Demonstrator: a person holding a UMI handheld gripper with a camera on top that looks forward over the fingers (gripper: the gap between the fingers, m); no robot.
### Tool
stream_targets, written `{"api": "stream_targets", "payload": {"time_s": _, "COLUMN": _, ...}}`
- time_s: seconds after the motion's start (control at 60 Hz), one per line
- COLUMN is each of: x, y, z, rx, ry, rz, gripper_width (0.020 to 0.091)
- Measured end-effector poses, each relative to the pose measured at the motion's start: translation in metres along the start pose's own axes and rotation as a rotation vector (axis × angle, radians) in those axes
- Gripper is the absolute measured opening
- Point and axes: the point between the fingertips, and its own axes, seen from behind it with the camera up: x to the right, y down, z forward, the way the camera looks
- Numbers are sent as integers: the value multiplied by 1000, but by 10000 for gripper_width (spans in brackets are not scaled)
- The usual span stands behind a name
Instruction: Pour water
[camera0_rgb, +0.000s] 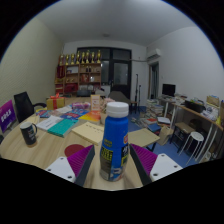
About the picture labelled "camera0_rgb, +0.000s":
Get black computer monitor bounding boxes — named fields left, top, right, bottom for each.
left=162, top=83, right=177, bottom=98

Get orange book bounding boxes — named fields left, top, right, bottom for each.
left=78, top=110, right=102, bottom=123

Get black mug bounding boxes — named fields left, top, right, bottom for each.
left=19, top=121, right=39, bottom=148

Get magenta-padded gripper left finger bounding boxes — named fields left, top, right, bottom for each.
left=44, top=144, right=96, bottom=188

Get small light wooden side table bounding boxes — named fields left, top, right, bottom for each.
left=128, top=127, right=161, bottom=152

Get pink box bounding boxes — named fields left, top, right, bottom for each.
left=71, top=101, right=91, bottom=111

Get pile of books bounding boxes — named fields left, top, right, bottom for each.
left=131, top=98, right=172, bottom=134

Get flat round red coaster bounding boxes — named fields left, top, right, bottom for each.
left=64, top=143, right=86, bottom=158

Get blue printed book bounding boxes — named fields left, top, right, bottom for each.
left=59, top=109, right=88, bottom=121

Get grey armchair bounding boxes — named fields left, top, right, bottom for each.
left=108, top=90, right=138, bottom=108

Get blue drink bottle white cap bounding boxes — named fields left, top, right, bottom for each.
left=99, top=101, right=130, bottom=183

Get white air conditioner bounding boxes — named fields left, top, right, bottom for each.
left=146, top=48, right=162, bottom=62

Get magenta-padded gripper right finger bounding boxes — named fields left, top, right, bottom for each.
left=129, top=143, right=184, bottom=187

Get purple sign board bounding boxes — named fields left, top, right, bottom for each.
left=0, top=99, right=17, bottom=134

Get white round stool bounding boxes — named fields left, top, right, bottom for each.
left=179, top=131, right=205, bottom=159

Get teal book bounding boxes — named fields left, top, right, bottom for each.
left=47, top=118, right=79, bottom=138

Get black office chair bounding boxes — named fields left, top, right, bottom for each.
left=13, top=91, right=48, bottom=124

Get standing yellow card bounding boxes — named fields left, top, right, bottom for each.
left=90, top=94, right=101, bottom=112

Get yellow gift box red ribbon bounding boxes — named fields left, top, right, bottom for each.
left=45, top=93, right=66, bottom=111

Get white paper booklet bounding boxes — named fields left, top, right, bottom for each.
left=35, top=115, right=64, bottom=132

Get wooden shelf unit with trophies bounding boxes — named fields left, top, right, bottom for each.
left=54, top=49, right=103, bottom=98

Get black framed glass door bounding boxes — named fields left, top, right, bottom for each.
left=76, top=46, right=133, bottom=99

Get potted pink flowers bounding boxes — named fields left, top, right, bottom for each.
left=99, top=97, right=117, bottom=125

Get brown wooden stool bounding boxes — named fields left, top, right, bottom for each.
left=169, top=121, right=196, bottom=145

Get cluttered wooden desk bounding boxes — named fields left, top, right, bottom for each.
left=159, top=94, right=224, bottom=161

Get black tripod stand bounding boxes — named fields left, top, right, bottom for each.
left=134, top=73, right=142, bottom=108

